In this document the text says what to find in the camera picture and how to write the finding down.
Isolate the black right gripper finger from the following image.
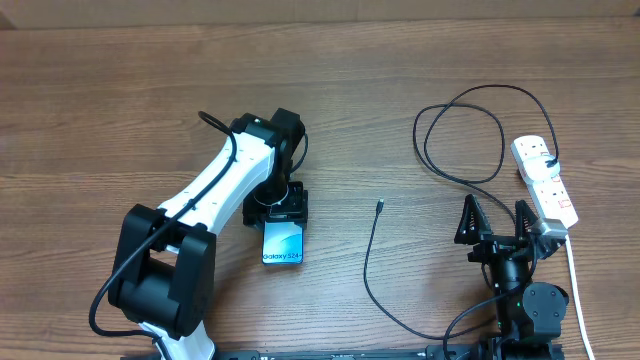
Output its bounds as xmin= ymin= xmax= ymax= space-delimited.
xmin=454 ymin=194 xmax=492 ymax=245
xmin=515 ymin=200 xmax=538 ymax=239

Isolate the Galaxy S24 smartphone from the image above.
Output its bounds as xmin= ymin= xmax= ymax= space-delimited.
xmin=262 ymin=222 xmax=304 ymax=265

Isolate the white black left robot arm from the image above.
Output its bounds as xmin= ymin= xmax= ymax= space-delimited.
xmin=89 ymin=108 xmax=308 ymax=359

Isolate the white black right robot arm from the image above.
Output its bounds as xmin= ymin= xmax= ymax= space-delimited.
xmin=442 ymin=194 xmax=569 ymax=359

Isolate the white charger adapter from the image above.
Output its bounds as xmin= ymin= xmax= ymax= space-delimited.
xmin=522 ymin=154 xmax=560 ymax=184

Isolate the white power strip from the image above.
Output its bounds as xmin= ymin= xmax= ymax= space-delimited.
xmin=510 ymin=135 xmax=579 ymax=228

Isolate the black USB charging cable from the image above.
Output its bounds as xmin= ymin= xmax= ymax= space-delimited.
xmin=363 ymin=83 xmax=560 ymax=342

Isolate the white power strip cord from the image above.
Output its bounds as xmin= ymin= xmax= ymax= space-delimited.
xmin=564 ymin=235 xmax=596 ymax=360

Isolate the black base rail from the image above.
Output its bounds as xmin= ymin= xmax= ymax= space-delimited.
xmin=120 ymin=345 xmax=565 ymax=360

